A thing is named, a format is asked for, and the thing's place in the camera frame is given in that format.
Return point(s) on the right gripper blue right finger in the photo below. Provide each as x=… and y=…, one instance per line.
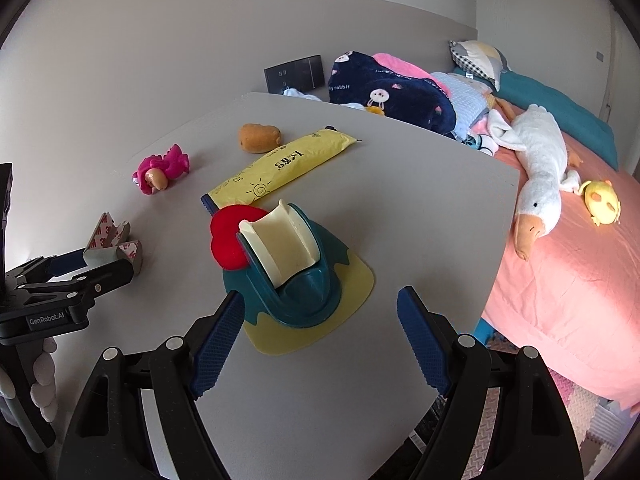
x=425, y=339

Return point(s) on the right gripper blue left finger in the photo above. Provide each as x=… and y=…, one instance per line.
x=212, y=339

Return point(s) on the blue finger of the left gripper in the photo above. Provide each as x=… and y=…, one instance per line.
x=66, y=263
x=88, y=286

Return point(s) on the teal cream phone stand toy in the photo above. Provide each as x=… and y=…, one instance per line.
x=301, y=282

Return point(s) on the red heart toy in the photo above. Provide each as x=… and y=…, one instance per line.
x=224, y=227

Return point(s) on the pink dinosaur toy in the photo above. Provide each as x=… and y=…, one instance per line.
x=156, y=172

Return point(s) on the yellow snack sachet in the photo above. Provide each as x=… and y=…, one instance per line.
x=278, y=168

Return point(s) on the brown potato toy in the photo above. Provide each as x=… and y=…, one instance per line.
x=259, y=139

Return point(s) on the black trash bin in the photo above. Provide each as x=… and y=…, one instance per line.
x=402, y=464

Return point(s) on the left white gloved hand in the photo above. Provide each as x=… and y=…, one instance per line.
x=42, y=391

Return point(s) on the pink bed sheet mattress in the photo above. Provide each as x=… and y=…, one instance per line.
x=576, y=299

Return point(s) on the white cartoon cloth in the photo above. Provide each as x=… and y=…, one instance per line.
x=482, y=142

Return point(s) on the yellow chick plush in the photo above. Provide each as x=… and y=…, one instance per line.
x=601, y=201

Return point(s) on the white goose plush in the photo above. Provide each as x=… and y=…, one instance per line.
x=538, y=143

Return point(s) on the light blue blanket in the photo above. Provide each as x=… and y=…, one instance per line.
x=468, y=98

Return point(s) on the teal long pillow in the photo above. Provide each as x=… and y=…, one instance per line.
x=572, y=118

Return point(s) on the navy rabbit blanket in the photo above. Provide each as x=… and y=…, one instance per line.
x=356, y=78

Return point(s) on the pink clothing under blanket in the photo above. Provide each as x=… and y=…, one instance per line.
x=404, y=68

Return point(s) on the white baby cloth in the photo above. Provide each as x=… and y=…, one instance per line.
x=294, y=93

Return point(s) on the patterned square pillow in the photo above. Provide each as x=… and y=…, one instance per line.
x=479, y=59

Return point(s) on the black wall switch panel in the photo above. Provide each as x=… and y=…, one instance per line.
x=304, y=75

